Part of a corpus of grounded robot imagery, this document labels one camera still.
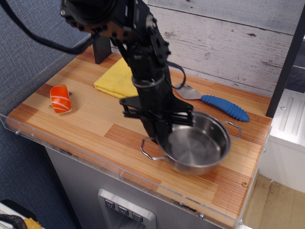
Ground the black vertical post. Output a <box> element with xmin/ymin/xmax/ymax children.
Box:
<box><xmin>265</xmin><ymin>6</ymin><xmax>305</xmax><ymax>118</ymax></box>

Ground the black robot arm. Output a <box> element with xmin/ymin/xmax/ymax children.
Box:
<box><xmin>61</xmin><ymin>0</ymin><xmax>193</xmax><ymax>142</ymax></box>

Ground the black braided cable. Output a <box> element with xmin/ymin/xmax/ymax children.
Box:
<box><xmin>0</xmin><ymin>214</ymin><xmax>26</xmax><ymax>229</ymax></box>

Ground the black post behind arm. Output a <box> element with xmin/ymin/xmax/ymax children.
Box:
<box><xmin>93</xmin><ymin>37</ymin><xmax>112</xmax><ymax>64</ymax></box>

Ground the white side cabinet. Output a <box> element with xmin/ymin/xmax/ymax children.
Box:
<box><xmin>259</xmin><ymin>89</ymin><xmax>305</xmax><ymax>193</ymax></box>

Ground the clear acrylic table guard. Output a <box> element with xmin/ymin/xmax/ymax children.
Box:
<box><xmin>4</xmin><ymin>48</ymin><xmax>272</xmax><ymax>229</ymax></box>

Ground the stainless steel pot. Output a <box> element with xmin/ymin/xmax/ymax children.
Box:
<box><xmin>140</xmin><ymin>112</ymin><xmax>242</xmax><ymax>176</ymax></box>

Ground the blue handled metal spoon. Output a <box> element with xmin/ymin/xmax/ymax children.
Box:
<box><xmin>176</xmin><ymin>83</ymin><xmax>250</xmax><ymax>122</ymax></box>

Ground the orange salmon sushi toy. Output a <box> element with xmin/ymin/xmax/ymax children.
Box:
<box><xmin>50</xmin><ymin>84</ymin><xmax>72</xmax><ymax>115</ymax></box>

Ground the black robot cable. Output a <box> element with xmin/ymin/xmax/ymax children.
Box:
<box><xmin>0</xmin><ymin>0</ymin><xmax>101</xmax><ymax>55</ymax></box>

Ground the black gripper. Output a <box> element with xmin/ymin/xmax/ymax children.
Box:
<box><xmin>120</xmin><ymin>80</ymin><xmax>193</xmax><ymax>145</ymax></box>

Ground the grey cabinet with buttons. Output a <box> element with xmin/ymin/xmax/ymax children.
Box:
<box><xmin>46</xmin><ymin>148</ymin><xmax>217</xmax><ymax>229</ymax></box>

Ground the yellow folded cloth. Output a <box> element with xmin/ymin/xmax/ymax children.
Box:
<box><xmin>93</xmin><ymin>58</ymin><xmax>138</xmax><ymax>99</ymax></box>

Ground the yellow object bottom left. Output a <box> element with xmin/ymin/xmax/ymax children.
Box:
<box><xmin>23</xmin><ymin>218</ymin><xmax>43</xmax><ymax>229</ymax></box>

